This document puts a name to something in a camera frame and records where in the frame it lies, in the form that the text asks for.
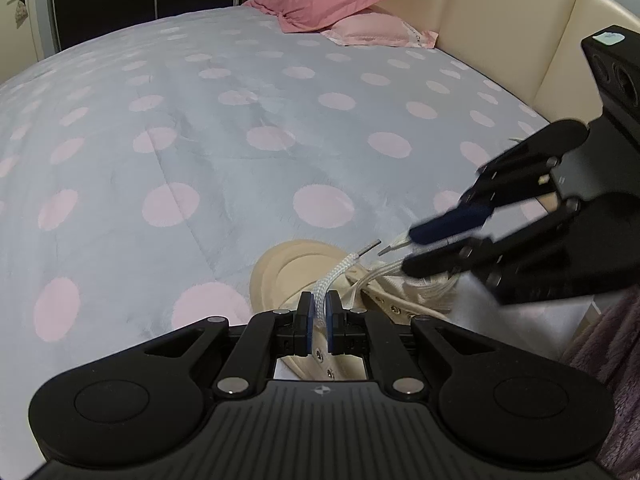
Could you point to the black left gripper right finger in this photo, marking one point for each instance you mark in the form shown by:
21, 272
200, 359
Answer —
373, 338

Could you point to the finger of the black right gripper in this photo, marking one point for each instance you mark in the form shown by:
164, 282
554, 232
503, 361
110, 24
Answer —
521, 173
480, 249

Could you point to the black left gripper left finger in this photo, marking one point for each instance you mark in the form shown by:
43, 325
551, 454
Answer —
258, 345

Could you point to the beige canvas shoe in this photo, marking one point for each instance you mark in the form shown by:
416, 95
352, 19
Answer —
285, 271

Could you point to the white shoelace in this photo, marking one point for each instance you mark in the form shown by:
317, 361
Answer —
388, 287

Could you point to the cream padded headboard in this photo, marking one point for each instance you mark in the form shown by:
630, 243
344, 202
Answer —
530, 47

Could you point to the light pink pillow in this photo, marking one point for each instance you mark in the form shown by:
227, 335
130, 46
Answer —
372, 29

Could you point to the dark pink pillow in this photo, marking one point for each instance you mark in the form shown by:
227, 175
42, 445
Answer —
301, 16

